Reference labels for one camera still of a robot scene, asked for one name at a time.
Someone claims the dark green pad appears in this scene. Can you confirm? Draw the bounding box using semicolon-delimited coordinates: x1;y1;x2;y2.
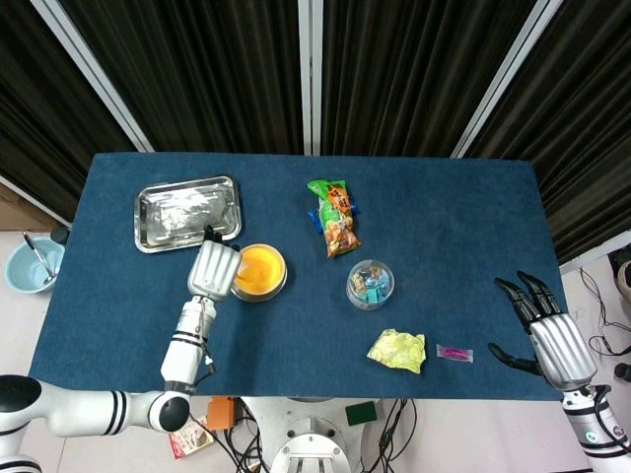
344;401;380;428

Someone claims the crumpled yellow wrapper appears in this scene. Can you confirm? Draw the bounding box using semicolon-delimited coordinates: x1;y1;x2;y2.
366;328;427;376

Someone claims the black cable bundle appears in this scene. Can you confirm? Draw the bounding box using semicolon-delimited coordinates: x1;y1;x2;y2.
362;397;420;473
211;398;270;473
574;268;631;361

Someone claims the pink item in clear packet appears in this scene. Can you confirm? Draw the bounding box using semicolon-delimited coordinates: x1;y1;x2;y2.
435;343;475;365

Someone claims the orange box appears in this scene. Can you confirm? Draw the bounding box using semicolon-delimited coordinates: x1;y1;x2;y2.
206;396;239;431

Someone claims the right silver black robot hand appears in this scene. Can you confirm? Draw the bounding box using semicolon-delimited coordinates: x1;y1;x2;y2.
487;269;598;391

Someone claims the light blue bowl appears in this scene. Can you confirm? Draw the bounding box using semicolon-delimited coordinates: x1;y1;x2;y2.
4;236;66;296

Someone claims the round metal saucer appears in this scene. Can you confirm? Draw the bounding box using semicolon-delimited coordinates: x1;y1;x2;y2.
230;278;289;304

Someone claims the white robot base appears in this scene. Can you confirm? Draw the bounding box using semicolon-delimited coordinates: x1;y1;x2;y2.
241;396;386;473

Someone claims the yellow bowl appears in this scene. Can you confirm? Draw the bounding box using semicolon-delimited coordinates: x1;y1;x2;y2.
230;242;289;297

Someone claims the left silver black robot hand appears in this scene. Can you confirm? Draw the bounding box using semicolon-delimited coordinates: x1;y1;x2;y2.
185;225;244;301

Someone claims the black curtain panel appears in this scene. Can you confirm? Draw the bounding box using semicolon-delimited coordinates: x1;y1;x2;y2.
0;0;139;228
465;0;631;270
319;0;541;159
58;0;303;155

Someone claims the silver metal tray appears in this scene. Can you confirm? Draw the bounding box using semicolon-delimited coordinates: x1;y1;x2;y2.
133;174;244;254

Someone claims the green orange snack bag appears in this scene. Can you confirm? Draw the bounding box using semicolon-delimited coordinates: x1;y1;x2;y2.
307;177;363;260

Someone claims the blue table cloth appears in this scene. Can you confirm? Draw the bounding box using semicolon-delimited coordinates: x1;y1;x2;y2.
28;152;588;403

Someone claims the blue snack packet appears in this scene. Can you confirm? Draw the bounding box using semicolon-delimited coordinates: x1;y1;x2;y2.
308;194;362;236

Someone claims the white partition post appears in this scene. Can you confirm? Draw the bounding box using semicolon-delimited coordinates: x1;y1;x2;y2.
297;0;324;157
451;0;564;160
29;0;155;153

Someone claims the clear jar of binder clips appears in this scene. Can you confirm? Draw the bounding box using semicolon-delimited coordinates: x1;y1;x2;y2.
345;259;395;312

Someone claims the metal spoon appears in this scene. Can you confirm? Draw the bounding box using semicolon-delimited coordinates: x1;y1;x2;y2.
22;231;56;286

